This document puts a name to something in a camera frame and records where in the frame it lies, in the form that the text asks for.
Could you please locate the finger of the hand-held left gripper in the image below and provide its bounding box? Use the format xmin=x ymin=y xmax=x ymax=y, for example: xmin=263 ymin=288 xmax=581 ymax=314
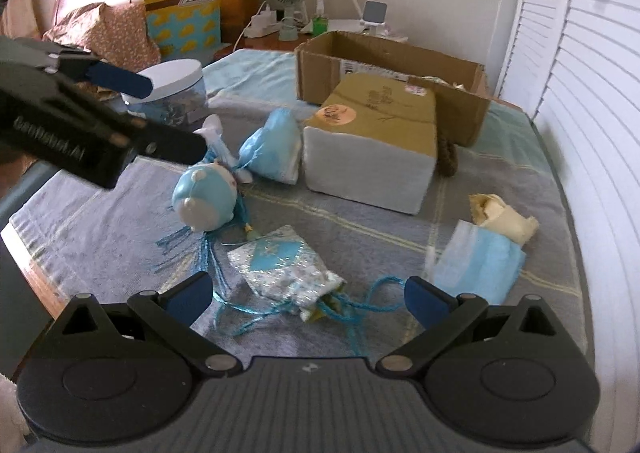
xmin=46 ymin=49 xmax=155 ymax=101
xmin=131 ymin=118 xmax=208 ymax=166

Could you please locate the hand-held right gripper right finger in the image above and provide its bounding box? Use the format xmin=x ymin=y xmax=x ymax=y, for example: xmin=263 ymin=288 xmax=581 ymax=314
xmin=375 ymin=275 xmax=573 ymax=379

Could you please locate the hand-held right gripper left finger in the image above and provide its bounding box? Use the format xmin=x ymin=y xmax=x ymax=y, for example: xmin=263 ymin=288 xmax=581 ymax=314
xmin=47 ymin=272 xmax=243 ymax=379

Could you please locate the blue plush doll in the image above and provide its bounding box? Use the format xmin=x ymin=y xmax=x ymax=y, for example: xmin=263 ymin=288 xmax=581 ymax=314
xmin=155 ymin=114 xmax=256 ymax=284

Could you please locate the blue face mask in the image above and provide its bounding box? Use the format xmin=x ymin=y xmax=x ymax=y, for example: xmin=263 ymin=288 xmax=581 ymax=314
xmin=425 ymin=220 xmax=528 ymax=306

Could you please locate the sparkly drawstring pouch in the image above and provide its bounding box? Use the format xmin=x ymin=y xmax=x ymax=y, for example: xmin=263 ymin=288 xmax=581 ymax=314
xmin=215 ymin=225 xmax=408 ymax=359

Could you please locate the light blue cloth bundle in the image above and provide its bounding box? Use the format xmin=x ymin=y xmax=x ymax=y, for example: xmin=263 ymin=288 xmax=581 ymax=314
xmin=237 ymin=108 xmax=302 ymax=184

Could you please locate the cream cloth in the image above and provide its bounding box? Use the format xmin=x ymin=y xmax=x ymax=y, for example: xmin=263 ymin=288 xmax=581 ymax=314
xmin=467 ymin=193 xmax=541 ymax=251

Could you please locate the brown hair scrunchie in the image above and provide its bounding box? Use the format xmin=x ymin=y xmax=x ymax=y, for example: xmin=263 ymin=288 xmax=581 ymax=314
xmin=437 ymin=133 xmax=458 ymax=178

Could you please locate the gold tissue pack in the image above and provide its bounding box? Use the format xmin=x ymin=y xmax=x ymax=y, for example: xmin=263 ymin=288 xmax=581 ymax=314
xmin=301 ymin=73 xmax=441 ymax=216

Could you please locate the brown cardboard box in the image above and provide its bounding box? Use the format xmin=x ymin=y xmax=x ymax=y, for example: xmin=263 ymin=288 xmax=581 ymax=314
xmin=294 ymin=30 xmax=493 ymax=148

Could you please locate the brown floral pillow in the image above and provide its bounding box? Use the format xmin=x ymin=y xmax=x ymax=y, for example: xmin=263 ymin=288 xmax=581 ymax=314
xmin=42 ymin=0 xmax=162 ymax=71

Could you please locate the clear jar with white lid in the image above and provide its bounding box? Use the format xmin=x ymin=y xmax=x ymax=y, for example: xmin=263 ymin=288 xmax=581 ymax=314
xmin=120 ymin=59 xmax=208 ymax=128

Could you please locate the yellow snack bag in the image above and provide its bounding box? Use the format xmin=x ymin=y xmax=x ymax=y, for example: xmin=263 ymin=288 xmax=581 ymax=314
xmin=142 ymin=0 xmax=223 ymax=58

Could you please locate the white power strip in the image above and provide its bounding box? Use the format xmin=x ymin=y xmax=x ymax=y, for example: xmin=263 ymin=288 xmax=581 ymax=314
xmin=242 ymin=3 xmax=283 ymax=38

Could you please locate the white router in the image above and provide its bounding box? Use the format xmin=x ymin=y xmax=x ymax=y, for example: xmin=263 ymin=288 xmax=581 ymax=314
xmin=325 ymin=0 xmax=371 ymax=34

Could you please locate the white louvered door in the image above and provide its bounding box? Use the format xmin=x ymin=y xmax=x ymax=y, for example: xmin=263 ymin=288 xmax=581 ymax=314
xmin=500 ymin=0 xmax=640 ymax=453

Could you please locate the small white stand device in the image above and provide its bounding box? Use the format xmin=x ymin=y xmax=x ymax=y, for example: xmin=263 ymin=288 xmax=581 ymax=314
xmin=361 ymin=0 xmax=391 ymax=36

